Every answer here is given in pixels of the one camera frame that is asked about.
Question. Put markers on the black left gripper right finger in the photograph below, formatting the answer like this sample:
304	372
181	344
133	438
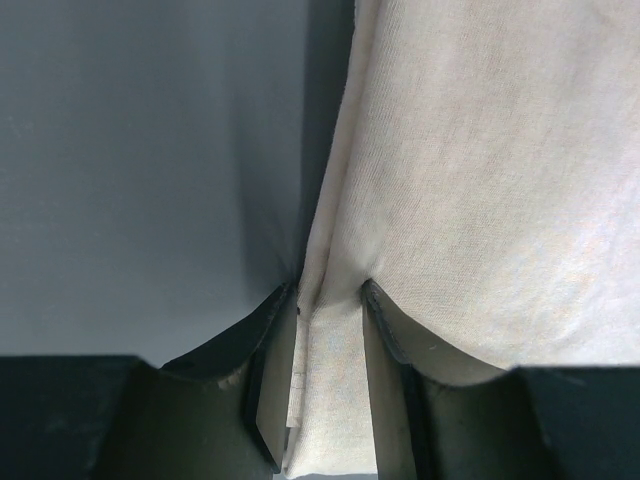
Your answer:
439	413

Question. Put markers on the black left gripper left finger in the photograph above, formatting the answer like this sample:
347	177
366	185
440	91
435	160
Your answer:
216	412

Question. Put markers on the beige t shirt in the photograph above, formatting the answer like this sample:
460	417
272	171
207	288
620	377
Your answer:
484	173

